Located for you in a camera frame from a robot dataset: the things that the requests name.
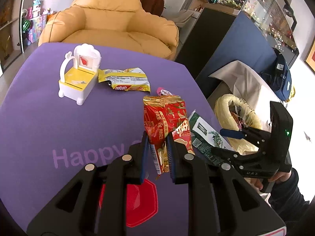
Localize person's right forearm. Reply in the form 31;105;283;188
267;168;312;227

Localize brown chair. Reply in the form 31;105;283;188
137;0;165;18

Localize shelf unit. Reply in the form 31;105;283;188
0;0;29;73

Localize white yellow toy chair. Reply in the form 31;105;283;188
58;43;102;106

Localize yellow trash bag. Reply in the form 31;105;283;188
214;94;267;154

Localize green white milk packet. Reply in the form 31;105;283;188
188;110;237;169

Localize person's right hand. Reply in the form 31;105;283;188
250;168;293;190

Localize colourful toy boxes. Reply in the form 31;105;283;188
22;0;48;45

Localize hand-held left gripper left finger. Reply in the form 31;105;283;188
26;134;150;236

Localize black cabinet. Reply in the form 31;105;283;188
175;7;238;79

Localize white cloth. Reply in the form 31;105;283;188
209;60;287;133

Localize yellow biscuit wrapper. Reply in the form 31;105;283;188
98;67;151;92

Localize blue backpack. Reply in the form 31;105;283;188
261;49;296;101

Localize black clip lamp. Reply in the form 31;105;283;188
271;0;298;31

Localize pink small packet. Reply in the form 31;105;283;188
157;87;174;96

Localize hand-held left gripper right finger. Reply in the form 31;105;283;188
166;135;286;236

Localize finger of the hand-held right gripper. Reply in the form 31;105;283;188
220;126;270;150
210;147;259;170

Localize glass display cabinet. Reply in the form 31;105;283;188
217;0;299;62

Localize red gold snack packet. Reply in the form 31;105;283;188
143;95;196;175

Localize wooden picture frame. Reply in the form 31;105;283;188
304;41;315;74

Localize blue partition panel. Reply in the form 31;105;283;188
195;12;278;99

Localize beige leather armchair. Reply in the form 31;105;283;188
38;0;180;61

